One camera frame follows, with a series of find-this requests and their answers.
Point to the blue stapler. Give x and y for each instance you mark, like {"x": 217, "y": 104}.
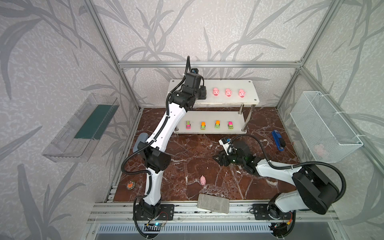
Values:
{"x": 279, "y": 141}

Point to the pink item in basket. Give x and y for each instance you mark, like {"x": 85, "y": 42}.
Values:
{"x": 320, "y": 150}

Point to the white two-tier shelf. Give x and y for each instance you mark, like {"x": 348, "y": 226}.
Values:
{"x": 221, "y": 108}

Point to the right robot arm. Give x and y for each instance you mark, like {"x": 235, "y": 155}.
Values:
{"x": 318, "y": 184}

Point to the orange green mixer truck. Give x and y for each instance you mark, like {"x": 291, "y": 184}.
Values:
{"x": 217, "y": 124}

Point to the green circuit board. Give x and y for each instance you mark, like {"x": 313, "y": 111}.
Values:
{"x": 154, "y": 227}

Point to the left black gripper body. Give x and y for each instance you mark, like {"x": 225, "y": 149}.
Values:
{"x": 201, "y": 92}

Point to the pink toy pig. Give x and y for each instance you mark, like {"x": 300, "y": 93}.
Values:
{"x": 202, "y": 180}
{"x": 242, "y": 93}
{"x": 216, "y": 91}
{"x": 228, "y": 92}

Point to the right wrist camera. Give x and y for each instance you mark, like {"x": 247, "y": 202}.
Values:
{"x": 227, "y": 145}

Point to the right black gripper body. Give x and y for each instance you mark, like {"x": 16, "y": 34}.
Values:
{"x": 225, "y": 159}

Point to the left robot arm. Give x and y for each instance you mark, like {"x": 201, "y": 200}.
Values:
{"x": 153, "y": 151}

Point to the grey blue glasses case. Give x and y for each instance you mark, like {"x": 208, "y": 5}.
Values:
{"x": 141, "y": 138}

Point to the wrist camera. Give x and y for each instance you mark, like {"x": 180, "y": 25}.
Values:
{"x": 195, "y": 71}
{"x": 227, "y": 145}

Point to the white wire mesh basket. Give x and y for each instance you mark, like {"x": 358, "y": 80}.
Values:
{"x": 320, "y": 123}

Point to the pink green toy truck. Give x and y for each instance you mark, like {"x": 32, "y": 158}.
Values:
{"x": 188, "y": 124}

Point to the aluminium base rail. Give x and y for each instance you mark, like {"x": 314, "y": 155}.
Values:
{"x": 188, "y": 212}

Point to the pink green mixer truck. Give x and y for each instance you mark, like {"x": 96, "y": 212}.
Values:
{"x": 230, "y": 125}

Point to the small round orange object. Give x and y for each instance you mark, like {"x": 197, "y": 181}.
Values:
{"x": 131, "y": 185}

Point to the clear plastic wall bin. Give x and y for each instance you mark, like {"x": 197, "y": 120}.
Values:
{"x": 77, "y": 140}

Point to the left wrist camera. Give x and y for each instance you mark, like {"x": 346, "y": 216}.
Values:
{"x": 195, "y": 71}

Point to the grey sponge block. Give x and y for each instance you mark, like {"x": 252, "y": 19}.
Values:
{"x": 213, "y": 203}

